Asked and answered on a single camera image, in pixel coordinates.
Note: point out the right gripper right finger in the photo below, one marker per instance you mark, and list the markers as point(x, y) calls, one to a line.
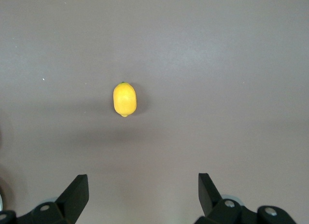
point(217, 209)

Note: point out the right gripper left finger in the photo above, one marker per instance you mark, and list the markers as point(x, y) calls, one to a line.
point(72, 202)

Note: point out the brown table cover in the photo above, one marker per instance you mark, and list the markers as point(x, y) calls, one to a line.
point(217, 64)

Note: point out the yellow lemon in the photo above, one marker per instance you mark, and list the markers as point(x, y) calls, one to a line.
point(125, 99)

